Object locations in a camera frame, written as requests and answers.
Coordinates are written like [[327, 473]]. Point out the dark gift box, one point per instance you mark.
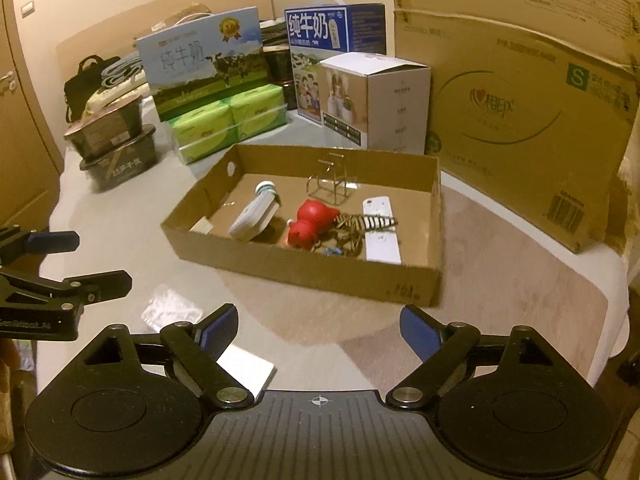
[[277, 65]]

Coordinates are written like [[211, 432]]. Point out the green meadow milk box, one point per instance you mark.
[[200, 60]]

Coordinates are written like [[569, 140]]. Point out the white light switch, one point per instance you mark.
[[27, 9]]

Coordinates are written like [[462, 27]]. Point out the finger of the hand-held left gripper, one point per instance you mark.
[[50, 242], [100, 285]]

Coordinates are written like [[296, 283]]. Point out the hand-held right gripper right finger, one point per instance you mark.
[[417, 332]]

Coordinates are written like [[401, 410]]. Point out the white plug adapter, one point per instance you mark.
[[252, 215]]

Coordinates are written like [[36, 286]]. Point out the blue milk carton box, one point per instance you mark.
[[320, 35]]

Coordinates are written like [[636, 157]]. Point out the grey striped cloth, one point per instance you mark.
[[122, 72]]

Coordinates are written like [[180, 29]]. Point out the black bag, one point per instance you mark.
[[82, 87]]

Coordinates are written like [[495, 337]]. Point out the green tissue pack bundle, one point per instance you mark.
[[225, 120]]

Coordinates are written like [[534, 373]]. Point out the beige table mat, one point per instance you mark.
[[500, 270]]

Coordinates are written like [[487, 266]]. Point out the white card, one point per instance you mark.
[[247, 367]]

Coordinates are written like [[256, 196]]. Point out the brown board panel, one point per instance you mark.
[[125, 25]]

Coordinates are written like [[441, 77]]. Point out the white photo-print carton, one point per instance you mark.
[[395, 110]]

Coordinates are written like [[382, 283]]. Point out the pale patterned curtain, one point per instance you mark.
[[631, 210]]

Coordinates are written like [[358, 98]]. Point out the white remote control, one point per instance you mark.
[[382, 240]]

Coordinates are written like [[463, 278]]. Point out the large brown cardboard box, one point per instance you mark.
[[520, 110]]

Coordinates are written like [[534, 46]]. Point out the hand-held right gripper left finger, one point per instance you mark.
[[220, 327]]

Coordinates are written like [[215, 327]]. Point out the shallow cardboard tray box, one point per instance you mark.
[[320, 270]]

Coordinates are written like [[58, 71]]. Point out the small blue object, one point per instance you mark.
[[332, 251]]

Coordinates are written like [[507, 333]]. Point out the red rubber toy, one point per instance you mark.
[[307, 222]]

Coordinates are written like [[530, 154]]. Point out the striped hair claw clip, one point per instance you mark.
[[367, 227]]

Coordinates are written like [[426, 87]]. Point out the clear plastic bag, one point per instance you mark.
[[167, 312]]

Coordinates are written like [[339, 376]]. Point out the wooden door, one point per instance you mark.
[[25, 135]]

